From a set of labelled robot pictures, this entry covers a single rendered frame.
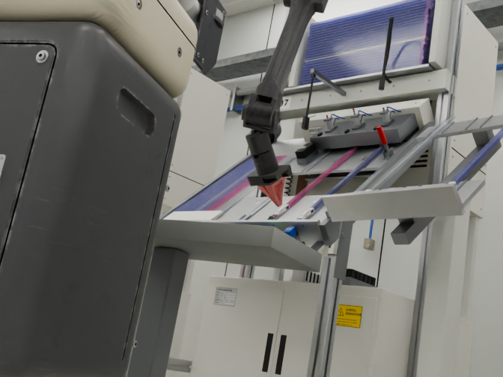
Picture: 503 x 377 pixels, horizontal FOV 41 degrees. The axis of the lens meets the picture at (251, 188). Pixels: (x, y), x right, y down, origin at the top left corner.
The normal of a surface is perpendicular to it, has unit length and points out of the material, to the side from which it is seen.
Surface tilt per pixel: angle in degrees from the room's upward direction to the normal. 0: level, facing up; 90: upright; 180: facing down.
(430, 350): 90
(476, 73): 90
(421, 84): 90
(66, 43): 90
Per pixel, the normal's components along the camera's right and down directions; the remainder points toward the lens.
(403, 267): -0.64, -0.29
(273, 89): -0.15, -0.40
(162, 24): 0.94, 0.08
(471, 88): 0.75, -0.04
